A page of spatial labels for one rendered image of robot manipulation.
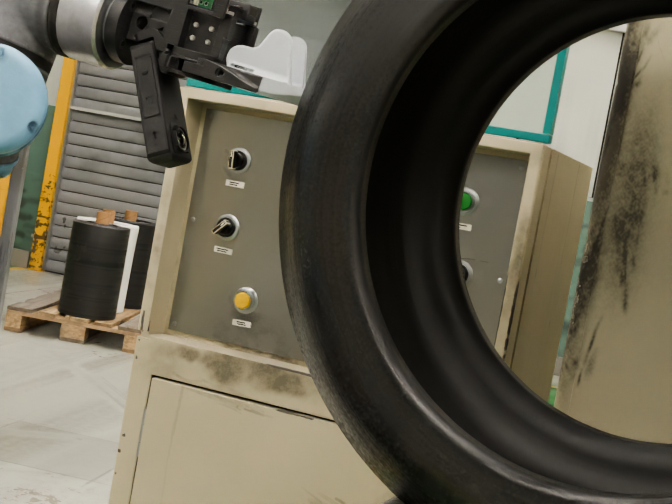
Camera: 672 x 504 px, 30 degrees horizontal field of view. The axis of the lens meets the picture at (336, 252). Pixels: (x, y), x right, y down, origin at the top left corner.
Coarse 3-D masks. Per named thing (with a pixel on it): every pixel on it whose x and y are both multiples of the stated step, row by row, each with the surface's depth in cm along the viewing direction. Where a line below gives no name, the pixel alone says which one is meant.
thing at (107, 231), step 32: (96, 224) 728; (128, 224) 791; (96, 256) 725; (128, 256) 777; (64, 288) 732; (96, 288) 727; (128, 288) 805; (32, 320) 765; (64, 320) 724; (96, 320) 777; (128, 320) 776; (128, 352) 723
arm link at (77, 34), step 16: (64, 0) 114; (80, 0) 114; (96, 0) 113; (112, 0) 115; (64, 16) 115; (80, 16) 114; (96, 16) 113; (64, 32) 115; (80, 32) 114; (96, 32) 114; (64, 48) 117; (80, 48) 116; (96, 48) 115; (96, 64) 117; (112, 64) 118
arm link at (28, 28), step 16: (0, 0) 117; (16, 0) 116; (32, 0) 116; (48, 0) 115; (0, 16) 116; (16, 16) 117; (32, 16) 116; (48, 16) 115; (0, 32) 116; (16, 32) 117; (32, 32) 117; (48, 32) 116; (32, 48) 118; (48, 48) 118
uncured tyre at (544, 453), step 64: (384, 0) 96; (448, 0) 94; (512, 0) 118; (576, 0) 118; (640, 0) 116; (320, 64) 101; (384, 64) 95; (448, 64) 120; (512, 64) 120; (320, 128) 98; (384, 128) 119; (448, 128) 122; (320, 192) 97; (384, 192) 121; (448, 192) 122; (320, 256) 97; (384, 256) 122; (448, 256) 122; (320, 320) 98; (384, 320) 120; (448, 320) 122; (320, 384) 101; (384, 384) 95; (448, 384) 121; (512, 384) 120; (384, 448) 96; (448, 448) 93; (512, 448) 119; (576, 448) 117; (640, 448) 116
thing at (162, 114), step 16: (144, 48) 114; (144, 64) 114; (144, 80) 114; (160, 80) 114; (176, 80) 117; (144, 96) 114; (160, 96) 113; (176, 96) 116; (144, 112) 114; (160, 112) 113; (176, 112) 116; (144, 128) 114; (160, 128) 113; (176, 128) 114; (160, 144) 113; (176, 144) 114; (160, 160) 114; (176, 160) 114
